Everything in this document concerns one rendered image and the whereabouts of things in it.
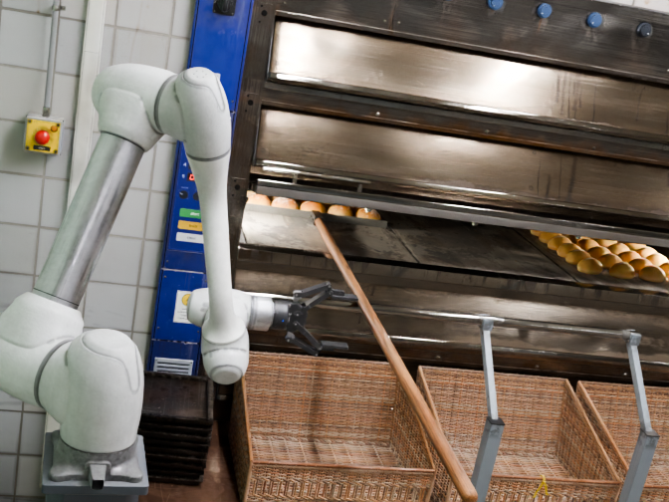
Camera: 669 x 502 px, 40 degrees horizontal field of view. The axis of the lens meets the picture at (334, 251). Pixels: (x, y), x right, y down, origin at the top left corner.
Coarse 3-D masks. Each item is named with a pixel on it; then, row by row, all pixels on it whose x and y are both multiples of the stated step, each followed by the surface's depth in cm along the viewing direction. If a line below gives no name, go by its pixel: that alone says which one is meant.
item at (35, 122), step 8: (32, 120) 255; (40, 120) 256; (48, 120) 257; (56, 120) 257; (64, 120) 261; (32, 128) 256; (40, 128) 257; (48, 128) 257; (24, 136) 257; (32, 136) 257; (56, 136) 258; (24, 144) 257; (32, 144) 258; (40, 144) 258; (48, 144) 258; (56, 144) 259; (40, 152) 259; (48, 152) 259; (56, 152) 259
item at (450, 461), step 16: (320, 224) 318; (336, 256) 287; (352, 288) 262; (368, 304) 250; (368, 320) 242; (384, 336) 230; (384, 352) 224; (400, 368) 214; (416, 400) 199; (432, 416) 192; (432, 432) 187; (448, 448) 180; (448, 464) 176; (464, 480) 170; (464, 496) 167
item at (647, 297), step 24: (288, 264) 291; (312, 264) 292; (360, 264) 295; (384, 264) 297; (408, 264) 302; (504, 288) 308; (528, 288) 309; (552, 288) 311; (576, 288) 313; (600, 288) 316; (624, 288) 321
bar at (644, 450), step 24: (360, 312) 260; (384, 312) 261; (408, 312) 262; (432, 312) 264; (456, 312) 267; (600, 336) 277; (624, 336) 278; (648, 432) 265; (480, 456) 257; (648, 456) 266; (480, 480) 258
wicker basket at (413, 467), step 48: (240, 384) 280; (288, 384) 297; (336, 384) 301; (384, 384) 305; (240, 432) 274; (288, 432) 298; (336, 432) 302; (384, 432) 306; (240, 480) 265; (288, 480) 258; (336, 480) 279; (384, 480) 265; (432, 480) 267
